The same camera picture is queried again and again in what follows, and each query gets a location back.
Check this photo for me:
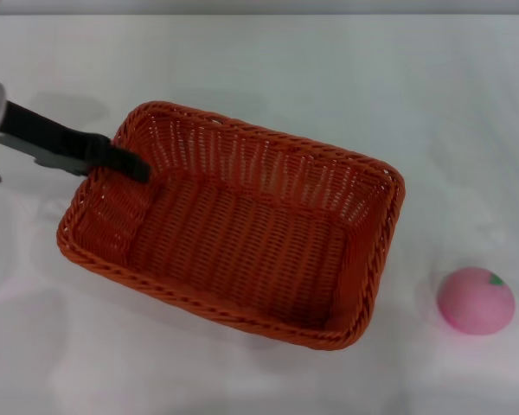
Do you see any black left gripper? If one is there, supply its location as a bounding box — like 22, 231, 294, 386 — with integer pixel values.
0, 99, 152, 183

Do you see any pink peach toy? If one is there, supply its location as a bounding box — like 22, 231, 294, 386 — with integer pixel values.
436, 266, 516, 335

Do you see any orange woven plastic basket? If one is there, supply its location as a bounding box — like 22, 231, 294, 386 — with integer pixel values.
55, 100, 407, 352

